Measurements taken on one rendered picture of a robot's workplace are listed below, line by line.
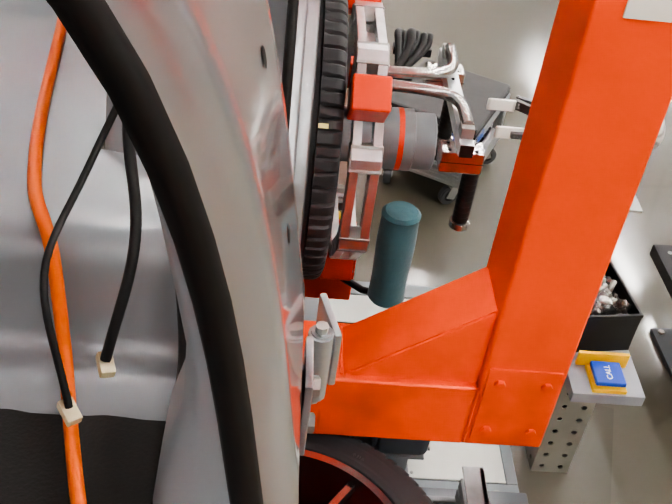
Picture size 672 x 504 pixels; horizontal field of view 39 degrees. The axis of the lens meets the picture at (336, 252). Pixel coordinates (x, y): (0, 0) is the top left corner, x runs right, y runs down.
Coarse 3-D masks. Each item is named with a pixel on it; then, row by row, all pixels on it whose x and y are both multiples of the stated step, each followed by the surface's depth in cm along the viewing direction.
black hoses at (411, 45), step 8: (400, 32) 212; (408, 32) 212; (416, 32) 213; (424, 32) 213; (400, 40) 211; (408, 40) 211; (416, 40) 211; (424, 40) 212; (432, 40) 213; (392, 48) 222; (400, 48) 211; (408, 48) 210; (416, 48) 212; (424, 48) 212; (400, 56) 211; (408, 56) 210; (416, 56) 211; (424, 56) 222; (400, 64) 210; (408, 64) 211; (408, 80) 211
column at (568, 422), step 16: (560, 400) 235; (560, 416) 239; (576, 416) 239; (560, 432) 243; (576, 432) 243; (528, 448) 256; (544, 448) 247; (560, 448) 247; (576, 448) 247; (544, 464) 251; (560, 464) 251
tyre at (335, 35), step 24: (336, 0) 189; (336, 24) 184; (336, 48) 182; (336, 72) 180; (336, 96) 179; (312, 120) 180; (336, 120) 180; (312, 144) 180; (336, 144) 180; (312, 168) 181; (336, 168) 182; (312, 192) 183; (312, 216) 186; (312, 240) 190; (312, 264) 197
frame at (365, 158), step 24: (360, 24) 195; (384, 24) 196; (360, 48) 187; (384, 48) 188; (360, 72) 186; (384, 72) 187; (360, 144) 185; (360, 168) 186; (336, 192) 234; (336, 216) 227; (336, 240) 201; (360, 240) 197
